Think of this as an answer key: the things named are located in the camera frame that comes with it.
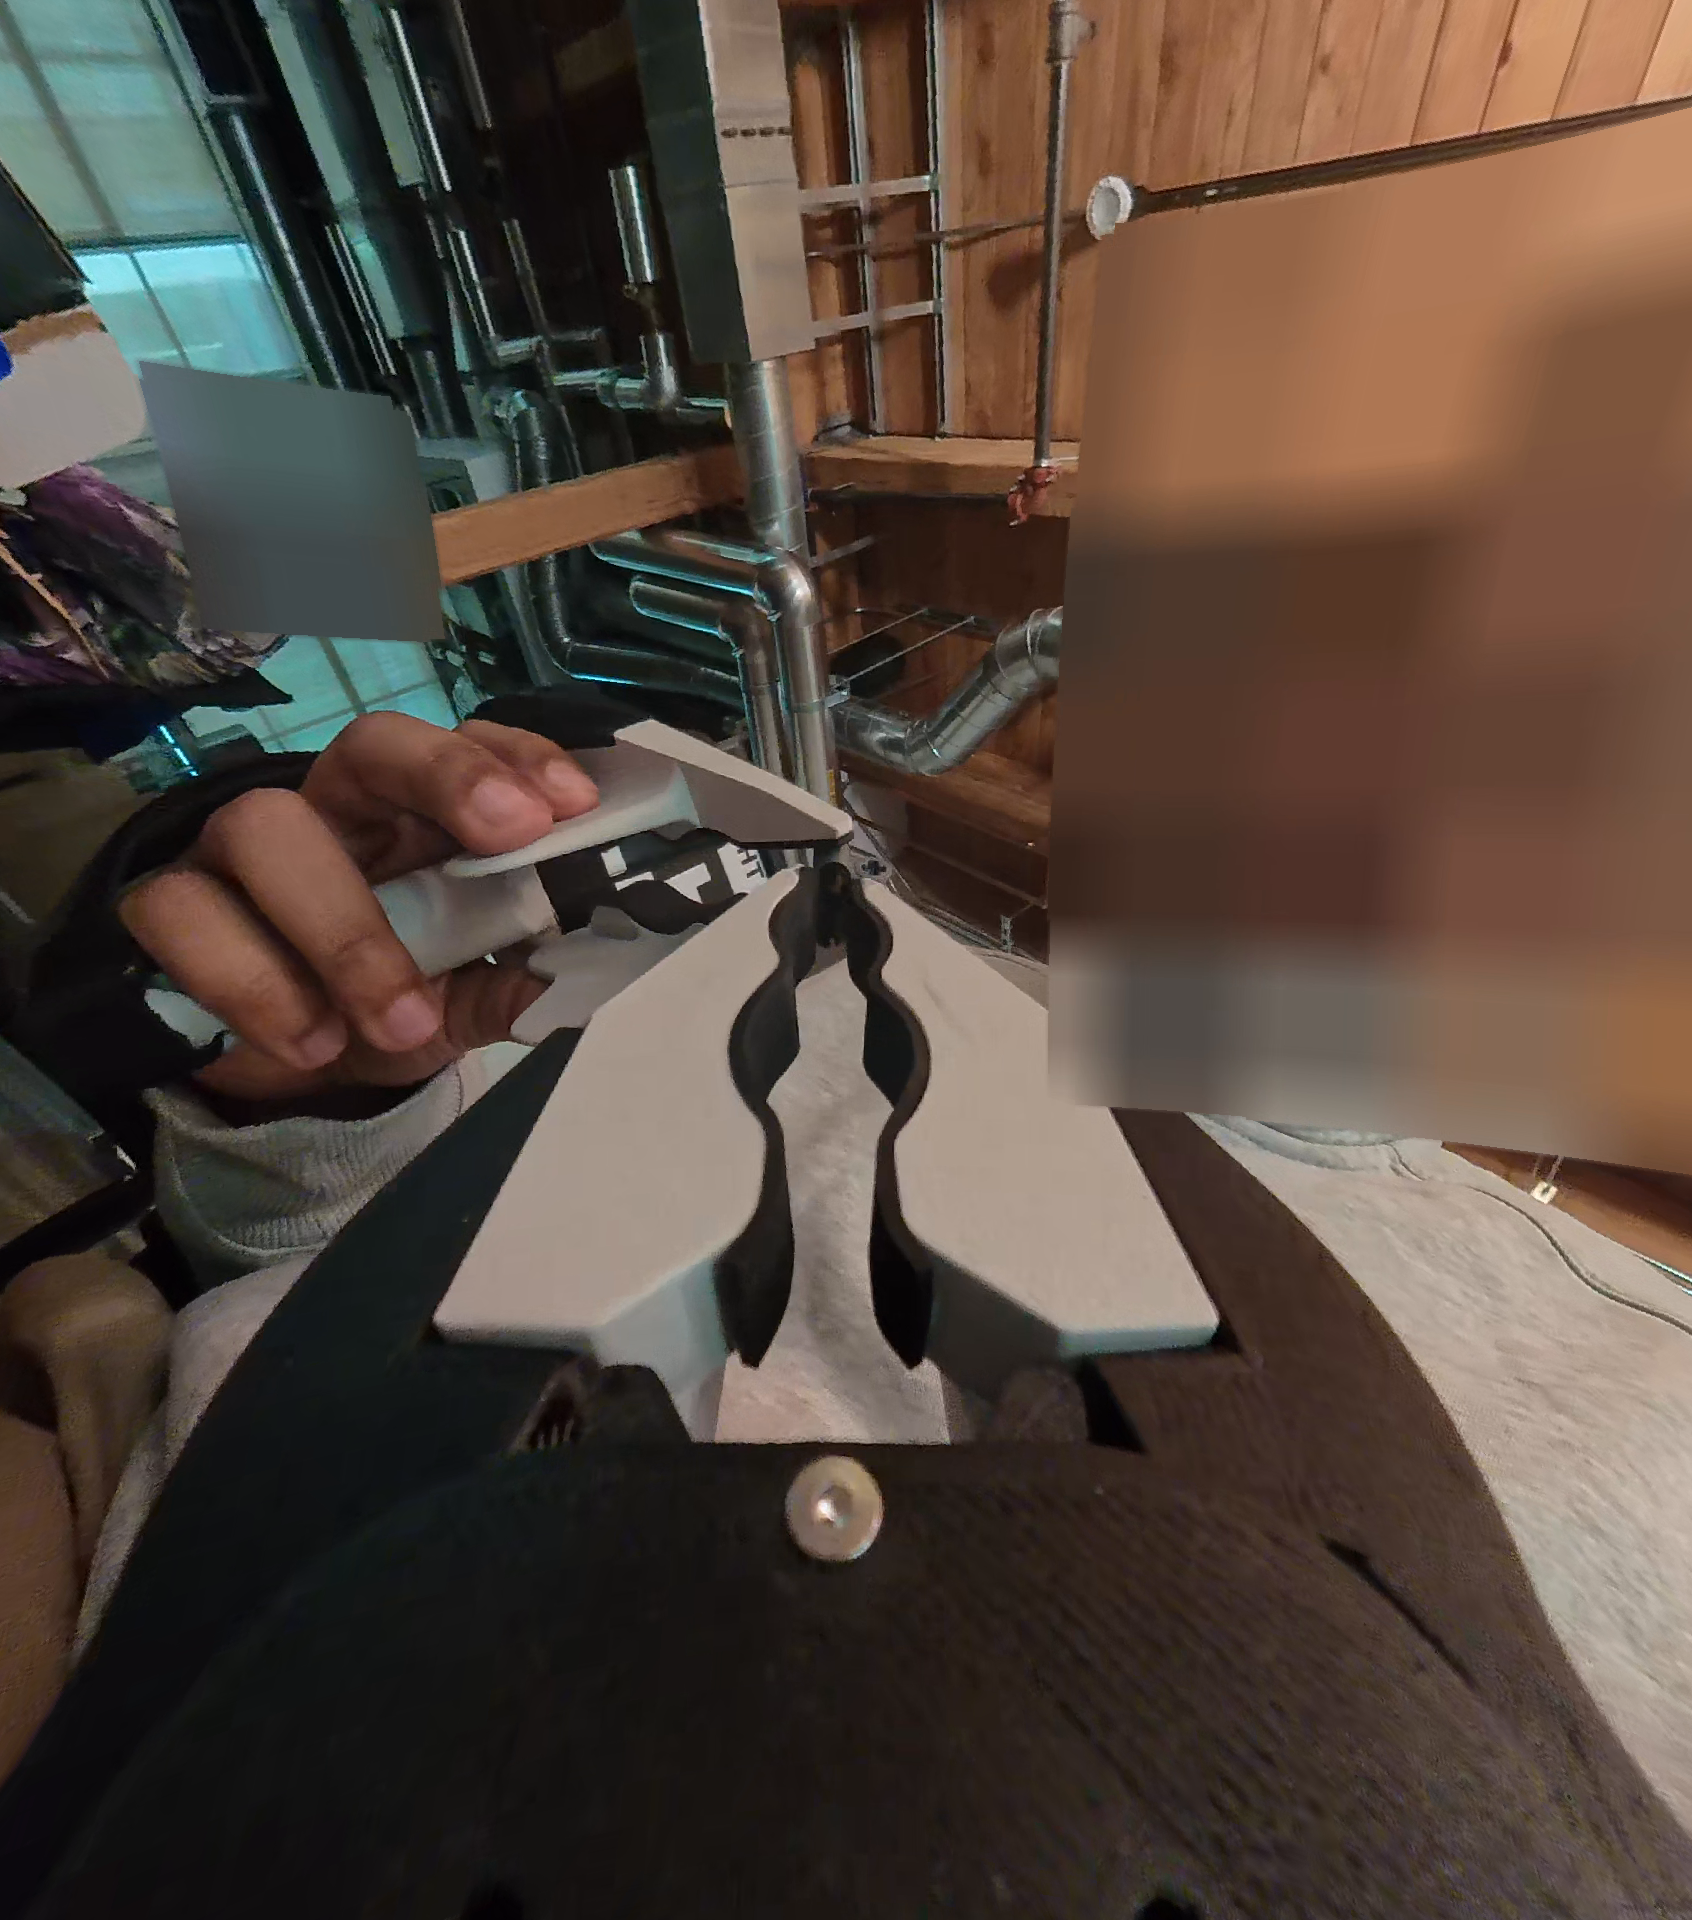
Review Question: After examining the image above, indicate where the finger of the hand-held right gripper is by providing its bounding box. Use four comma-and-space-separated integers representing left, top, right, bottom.
612, 716, 859, 870

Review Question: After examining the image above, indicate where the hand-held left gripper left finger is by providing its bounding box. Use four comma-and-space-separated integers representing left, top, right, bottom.
431, 866, 806, 1405

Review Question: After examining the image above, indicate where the person's right hand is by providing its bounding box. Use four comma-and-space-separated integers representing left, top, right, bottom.
117, 713, 599, 1111

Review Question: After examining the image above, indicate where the person's grey sweatshirt torso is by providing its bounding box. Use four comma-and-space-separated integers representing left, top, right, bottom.
71, 961, 1692, 1920

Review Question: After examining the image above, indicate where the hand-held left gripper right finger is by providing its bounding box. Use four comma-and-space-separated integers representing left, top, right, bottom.
846, 876, 1223, 1405

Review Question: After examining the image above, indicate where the person's right forearm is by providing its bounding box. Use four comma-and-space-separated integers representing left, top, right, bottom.
147, 1050, 473, 1292

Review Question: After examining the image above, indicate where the purple printed box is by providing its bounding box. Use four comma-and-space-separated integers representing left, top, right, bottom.
0, 456, 294, 715

